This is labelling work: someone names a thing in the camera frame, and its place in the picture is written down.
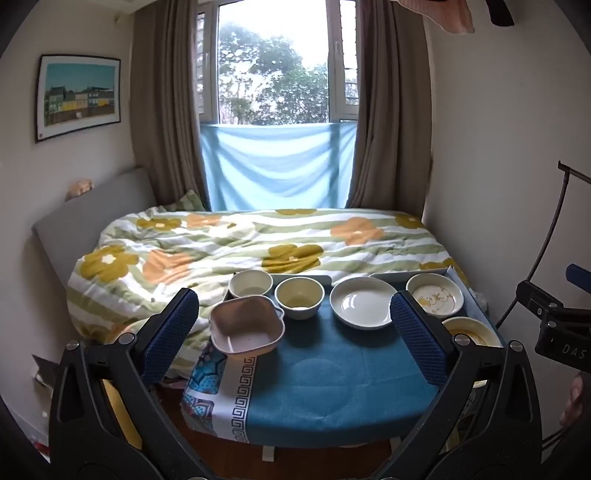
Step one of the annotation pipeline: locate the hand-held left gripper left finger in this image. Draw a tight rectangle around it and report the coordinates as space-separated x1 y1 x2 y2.
48 288 218 480

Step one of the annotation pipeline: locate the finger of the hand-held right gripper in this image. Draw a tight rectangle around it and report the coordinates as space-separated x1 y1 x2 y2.
566 264 591 288
516 280 591 325

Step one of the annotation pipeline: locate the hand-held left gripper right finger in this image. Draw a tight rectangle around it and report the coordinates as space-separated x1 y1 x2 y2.
374 291 542 480

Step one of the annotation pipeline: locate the pink square bowl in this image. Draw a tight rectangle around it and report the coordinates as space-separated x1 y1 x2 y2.
209 295 284 355

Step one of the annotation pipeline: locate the person's right hand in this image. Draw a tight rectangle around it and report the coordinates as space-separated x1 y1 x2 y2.
560 373 586 428

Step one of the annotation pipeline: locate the white plate with yellow print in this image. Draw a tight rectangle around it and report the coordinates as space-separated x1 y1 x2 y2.
405 273 465 318

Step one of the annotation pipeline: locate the yellow rimmed plate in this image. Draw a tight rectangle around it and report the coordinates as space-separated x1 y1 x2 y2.
441 316 504 349

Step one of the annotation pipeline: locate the plain white plate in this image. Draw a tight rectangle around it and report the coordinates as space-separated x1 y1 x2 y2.
329 276 399 330

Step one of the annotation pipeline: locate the yellow bag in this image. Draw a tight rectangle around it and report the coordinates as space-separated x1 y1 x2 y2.
104 381 141 450

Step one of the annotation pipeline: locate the small white bowl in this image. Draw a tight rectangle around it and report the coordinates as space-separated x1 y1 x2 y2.
228 270 273 299

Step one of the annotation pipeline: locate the teal cloth with mosaic border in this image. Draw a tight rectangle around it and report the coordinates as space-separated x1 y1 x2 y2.
180 295 441 448

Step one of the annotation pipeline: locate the floral striped duvet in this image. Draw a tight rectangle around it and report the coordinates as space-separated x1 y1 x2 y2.
67 208 472 384

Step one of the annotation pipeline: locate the cream round bowl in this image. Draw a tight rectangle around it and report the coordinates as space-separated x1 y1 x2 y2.
274 277 325 320

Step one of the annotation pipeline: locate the grey flat sheet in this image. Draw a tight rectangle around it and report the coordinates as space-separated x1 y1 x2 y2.
32 354 58 384

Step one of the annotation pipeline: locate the green checked pillow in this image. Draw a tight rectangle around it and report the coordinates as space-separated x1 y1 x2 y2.
173 190 206 213

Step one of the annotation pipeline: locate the grey headboard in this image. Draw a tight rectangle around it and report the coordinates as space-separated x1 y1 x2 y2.
31 167 158 301

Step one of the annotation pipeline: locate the plush toy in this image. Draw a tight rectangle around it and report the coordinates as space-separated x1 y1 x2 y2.
66 179 94 201

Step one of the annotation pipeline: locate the light blue hanging cloth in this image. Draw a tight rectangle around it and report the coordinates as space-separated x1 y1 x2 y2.
198 121 357 212

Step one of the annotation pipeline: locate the brown curtain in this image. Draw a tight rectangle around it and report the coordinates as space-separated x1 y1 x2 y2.
129 0 211 210
348 0 432 220

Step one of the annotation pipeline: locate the framed houses picture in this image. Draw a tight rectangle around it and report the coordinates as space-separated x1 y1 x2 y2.
34 54 122 144

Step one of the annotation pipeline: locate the black hanging object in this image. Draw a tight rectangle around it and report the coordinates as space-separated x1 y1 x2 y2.
485 0 515 27

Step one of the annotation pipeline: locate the window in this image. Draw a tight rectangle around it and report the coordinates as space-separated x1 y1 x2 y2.
194 0 361 126

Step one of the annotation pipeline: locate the pink garment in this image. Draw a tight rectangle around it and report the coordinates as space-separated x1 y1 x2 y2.
399 0 476 34

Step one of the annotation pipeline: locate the black cable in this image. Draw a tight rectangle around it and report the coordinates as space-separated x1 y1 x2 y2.
496 161 591 328

